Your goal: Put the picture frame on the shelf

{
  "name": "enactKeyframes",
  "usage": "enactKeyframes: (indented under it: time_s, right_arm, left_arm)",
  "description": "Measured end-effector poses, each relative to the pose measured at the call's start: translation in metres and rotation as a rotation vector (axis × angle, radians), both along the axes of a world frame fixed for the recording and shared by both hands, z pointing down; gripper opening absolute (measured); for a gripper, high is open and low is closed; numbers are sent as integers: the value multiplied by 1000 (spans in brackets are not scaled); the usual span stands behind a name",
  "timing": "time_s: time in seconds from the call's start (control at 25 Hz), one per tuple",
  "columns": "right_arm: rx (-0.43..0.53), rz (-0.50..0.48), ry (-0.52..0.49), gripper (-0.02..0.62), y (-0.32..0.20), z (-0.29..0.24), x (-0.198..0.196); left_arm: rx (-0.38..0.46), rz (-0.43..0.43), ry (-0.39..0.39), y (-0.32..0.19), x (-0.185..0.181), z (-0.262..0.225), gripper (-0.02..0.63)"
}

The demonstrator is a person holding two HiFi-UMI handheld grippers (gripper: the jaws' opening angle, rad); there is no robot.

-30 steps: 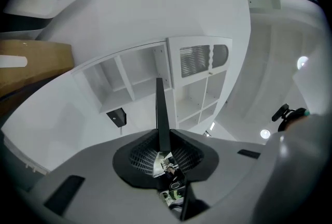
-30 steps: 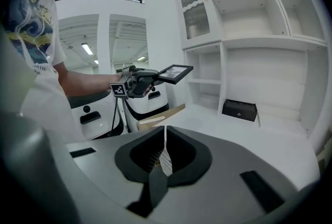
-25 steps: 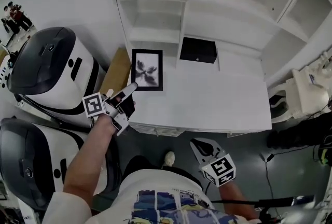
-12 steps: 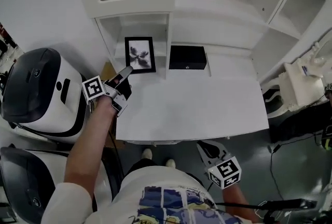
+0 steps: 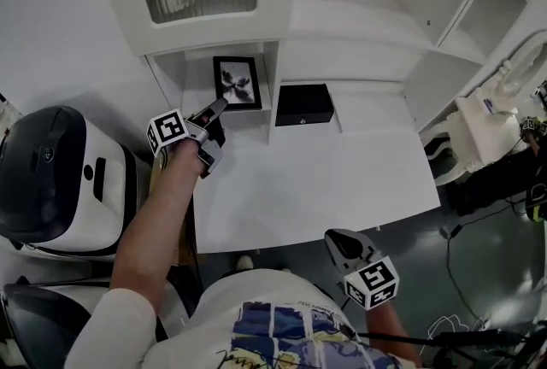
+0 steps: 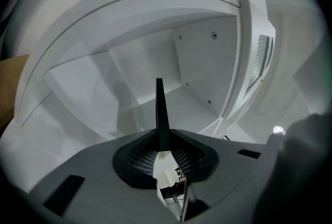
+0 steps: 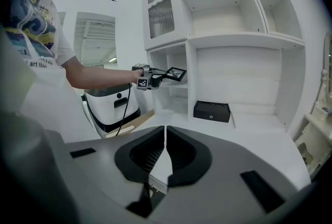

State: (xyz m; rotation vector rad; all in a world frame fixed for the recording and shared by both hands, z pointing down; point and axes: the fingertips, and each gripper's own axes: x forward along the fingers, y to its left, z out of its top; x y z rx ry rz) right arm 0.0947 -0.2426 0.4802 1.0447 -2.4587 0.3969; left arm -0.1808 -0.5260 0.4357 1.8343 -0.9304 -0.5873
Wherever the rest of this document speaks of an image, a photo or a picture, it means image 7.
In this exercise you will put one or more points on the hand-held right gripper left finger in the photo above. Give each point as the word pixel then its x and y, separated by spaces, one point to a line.
pixel 135 158

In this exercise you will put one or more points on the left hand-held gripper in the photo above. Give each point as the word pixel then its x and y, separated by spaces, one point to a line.
pixel 142 83

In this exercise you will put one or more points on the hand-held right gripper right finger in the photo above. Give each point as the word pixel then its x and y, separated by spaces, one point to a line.
pixel 192 160

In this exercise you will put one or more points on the black picture frame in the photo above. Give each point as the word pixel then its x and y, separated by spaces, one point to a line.
pixel 177 73

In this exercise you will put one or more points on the person's left forearm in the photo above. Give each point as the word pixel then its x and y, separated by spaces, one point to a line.
pixel 103 77

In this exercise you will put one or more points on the ceiling tube light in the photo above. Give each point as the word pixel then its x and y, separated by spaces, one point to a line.
pixel 112 58

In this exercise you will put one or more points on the black flat box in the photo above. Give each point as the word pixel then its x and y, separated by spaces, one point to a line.
pixel 211 112

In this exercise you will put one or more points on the white shelf cabinet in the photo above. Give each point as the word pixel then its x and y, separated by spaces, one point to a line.
pixel 246 140

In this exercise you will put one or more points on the white black service robot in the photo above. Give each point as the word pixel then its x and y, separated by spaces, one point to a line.
pixel 103 109

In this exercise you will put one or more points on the white ribbed glass cabinet door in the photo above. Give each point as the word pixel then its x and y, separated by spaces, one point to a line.
pixel 160 10

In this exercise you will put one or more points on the person's white printed shirt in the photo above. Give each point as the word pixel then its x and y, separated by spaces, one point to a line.
pixel 39 36

